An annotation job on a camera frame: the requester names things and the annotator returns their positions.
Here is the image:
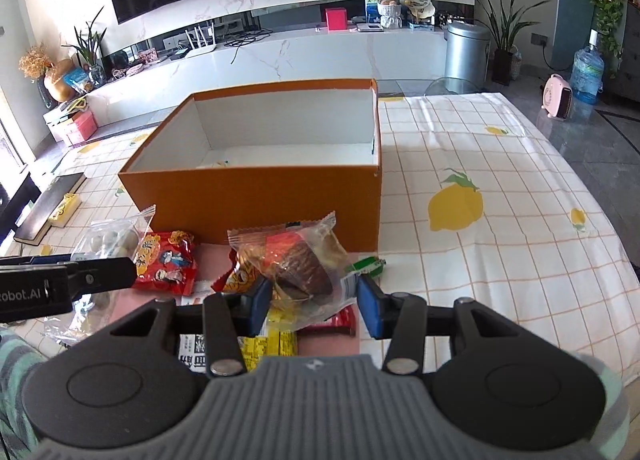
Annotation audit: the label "dark red snack packet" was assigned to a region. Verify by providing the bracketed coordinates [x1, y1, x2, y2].
[300, 305, 358, 338]

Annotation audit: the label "white marble television cabinet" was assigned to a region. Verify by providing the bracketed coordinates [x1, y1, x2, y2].
[85, 27, 449, 133]

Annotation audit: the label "red cube box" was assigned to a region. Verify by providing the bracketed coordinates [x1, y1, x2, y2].
[325, 7, 349, 32]

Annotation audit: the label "orange red snack packet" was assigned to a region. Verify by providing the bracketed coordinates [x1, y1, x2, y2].
[210, 247, 261, 296]

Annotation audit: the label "yellow snack packet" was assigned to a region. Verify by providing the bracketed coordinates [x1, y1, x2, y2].
[239, 312, 301, 372]

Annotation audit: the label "long-leaf plant in black pot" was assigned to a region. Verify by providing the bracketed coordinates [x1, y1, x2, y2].
[462, 0, 551, 87]

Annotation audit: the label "pink storage boxes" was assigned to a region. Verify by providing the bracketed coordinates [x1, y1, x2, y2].
[52, 110, 99, 147]

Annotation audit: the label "black cables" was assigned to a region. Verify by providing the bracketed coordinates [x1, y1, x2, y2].
[225, 27, 273, 66]

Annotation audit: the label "red cartoon snack packet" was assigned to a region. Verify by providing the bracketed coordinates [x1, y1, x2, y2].
[131, 230, 198, 297]

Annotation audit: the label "person's right forearm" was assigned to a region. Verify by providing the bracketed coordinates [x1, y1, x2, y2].
[575, 355, 632, 460]

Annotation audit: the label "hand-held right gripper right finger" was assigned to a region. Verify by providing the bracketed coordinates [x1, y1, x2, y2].
[356, 272, 523, 376]

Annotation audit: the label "small yellow box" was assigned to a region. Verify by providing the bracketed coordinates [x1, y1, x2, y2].
[49, 192, 82, 228]

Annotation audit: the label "dried yellow flowers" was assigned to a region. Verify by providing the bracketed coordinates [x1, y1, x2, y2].
[19, 44, 53, 80]

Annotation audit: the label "round glass table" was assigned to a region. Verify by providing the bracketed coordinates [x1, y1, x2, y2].
[425, 76, 488, 97]

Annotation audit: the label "gold round vase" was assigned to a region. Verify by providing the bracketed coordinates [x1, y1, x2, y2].
[44, 59, 78, 103]

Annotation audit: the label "teddy bear bouquet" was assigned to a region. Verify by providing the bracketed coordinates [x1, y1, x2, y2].
[376, 0, 405, 31]

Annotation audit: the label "orchid plant in glass vase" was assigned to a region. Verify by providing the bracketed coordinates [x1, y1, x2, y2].
[62, 5, 108, 88]

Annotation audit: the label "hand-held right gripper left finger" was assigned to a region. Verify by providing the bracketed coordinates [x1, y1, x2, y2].
[107, 276, 274, 378]

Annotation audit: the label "clear packet with brown cake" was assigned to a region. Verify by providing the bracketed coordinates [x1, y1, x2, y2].
[227, 211, 361, 331]

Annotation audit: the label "pink mat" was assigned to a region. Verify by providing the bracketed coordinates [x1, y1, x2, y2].
[107, 242, 361, 358]

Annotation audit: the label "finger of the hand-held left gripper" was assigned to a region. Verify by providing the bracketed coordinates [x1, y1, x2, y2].
[67, 256, 139, 298]

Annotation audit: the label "clear bag of white rounds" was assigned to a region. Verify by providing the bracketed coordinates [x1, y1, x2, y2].
[42, 206, 157, 346]

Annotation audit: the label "pink space heater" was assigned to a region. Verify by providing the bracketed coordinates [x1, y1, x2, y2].
[541, 73, 576, 122]

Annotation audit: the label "blue water jug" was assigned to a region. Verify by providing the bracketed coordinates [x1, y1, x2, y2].
[570, 30, 606, 106]

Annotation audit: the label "person's left forearm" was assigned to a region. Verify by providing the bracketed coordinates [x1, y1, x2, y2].
[0, 327, 56, 460]

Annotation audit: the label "silver trash can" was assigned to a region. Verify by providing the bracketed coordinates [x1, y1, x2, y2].
[444, 21, 492, 91]

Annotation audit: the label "green white snack packet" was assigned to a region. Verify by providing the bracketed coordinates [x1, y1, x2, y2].
[345, 256, 388, 286]

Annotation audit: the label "orange cardboard box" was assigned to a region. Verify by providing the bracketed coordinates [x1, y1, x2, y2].
[117, 79, 383, 252]

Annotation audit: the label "white router with antennas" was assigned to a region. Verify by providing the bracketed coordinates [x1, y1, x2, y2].
[185, 26, 218, 59]

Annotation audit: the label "dark hardcover book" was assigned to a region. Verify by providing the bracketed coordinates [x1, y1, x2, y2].
[12, 171, 88, 244]

